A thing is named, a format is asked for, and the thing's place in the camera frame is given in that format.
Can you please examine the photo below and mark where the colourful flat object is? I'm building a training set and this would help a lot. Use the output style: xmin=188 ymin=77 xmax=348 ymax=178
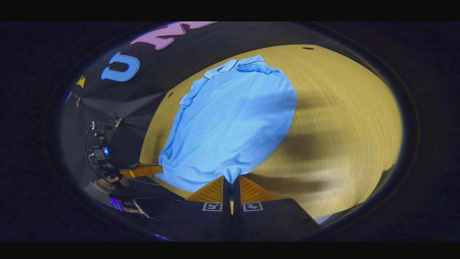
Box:
xmin=109 ymin=197 xmax=144 ymax=215

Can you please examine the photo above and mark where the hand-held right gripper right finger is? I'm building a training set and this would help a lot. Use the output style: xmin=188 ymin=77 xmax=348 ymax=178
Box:
xmin=233 ymin=175 xmax=320 ymax=242

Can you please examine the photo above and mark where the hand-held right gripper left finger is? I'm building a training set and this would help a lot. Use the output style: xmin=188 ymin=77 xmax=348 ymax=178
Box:
xmin=149 ymin=175 xmax=232 ymax=242

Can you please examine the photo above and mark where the light blue T-shirt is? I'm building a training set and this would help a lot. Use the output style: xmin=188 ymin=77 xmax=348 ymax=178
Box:
xmin=155 ymin=55 xmax=298 ymax=193

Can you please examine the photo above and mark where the black backdrop cloth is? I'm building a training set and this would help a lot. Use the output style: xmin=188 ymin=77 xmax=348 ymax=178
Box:
xmin=60 ymin=22 xmax=223 ymax=191

